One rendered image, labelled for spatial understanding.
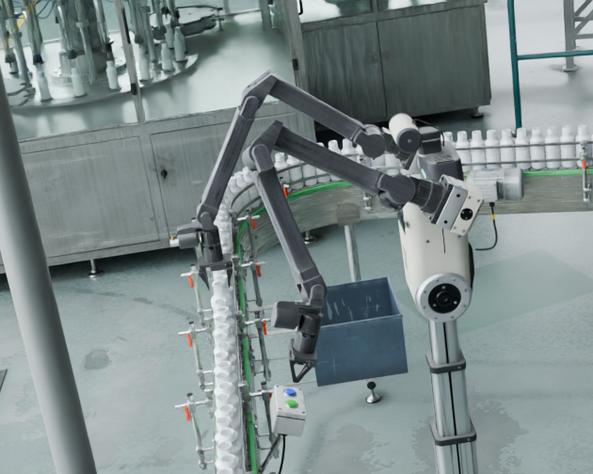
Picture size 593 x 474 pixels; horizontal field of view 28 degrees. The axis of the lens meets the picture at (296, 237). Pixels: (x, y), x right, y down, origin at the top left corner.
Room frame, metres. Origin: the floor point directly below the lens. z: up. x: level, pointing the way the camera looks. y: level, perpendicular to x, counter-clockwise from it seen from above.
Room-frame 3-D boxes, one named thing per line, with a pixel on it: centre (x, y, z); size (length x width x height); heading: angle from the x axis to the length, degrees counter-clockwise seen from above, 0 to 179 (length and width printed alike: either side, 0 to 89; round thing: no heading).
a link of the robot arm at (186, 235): (3.36, 0.30, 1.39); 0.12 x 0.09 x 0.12; 91
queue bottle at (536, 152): (4.49, -1.02, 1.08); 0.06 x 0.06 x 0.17
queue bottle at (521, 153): (4.51, -0.96, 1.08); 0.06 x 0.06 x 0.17
